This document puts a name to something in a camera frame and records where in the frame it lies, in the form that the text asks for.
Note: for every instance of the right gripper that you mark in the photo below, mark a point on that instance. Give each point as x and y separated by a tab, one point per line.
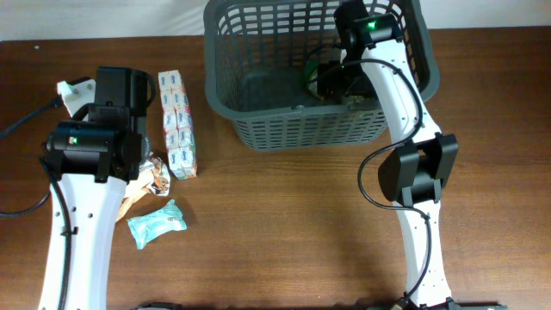
334	80

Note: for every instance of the silver tin can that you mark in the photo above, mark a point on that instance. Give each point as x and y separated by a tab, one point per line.
358	100

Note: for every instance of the green lid glass jar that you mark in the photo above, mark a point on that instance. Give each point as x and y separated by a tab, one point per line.
310	73

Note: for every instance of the Kleenex tissue multipack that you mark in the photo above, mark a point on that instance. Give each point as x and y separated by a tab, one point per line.
178	125

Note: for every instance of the grey plastic shopping basket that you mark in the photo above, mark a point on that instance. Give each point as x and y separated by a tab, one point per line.
255	52

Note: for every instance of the beige snack bag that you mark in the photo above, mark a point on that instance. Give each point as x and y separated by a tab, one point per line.
154	178

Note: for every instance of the teal wet wipes packet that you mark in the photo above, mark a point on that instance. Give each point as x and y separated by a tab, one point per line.
146	228

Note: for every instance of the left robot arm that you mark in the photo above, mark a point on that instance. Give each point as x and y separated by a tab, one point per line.
89	160

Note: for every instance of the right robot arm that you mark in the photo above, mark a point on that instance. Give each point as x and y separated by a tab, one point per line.
420	157

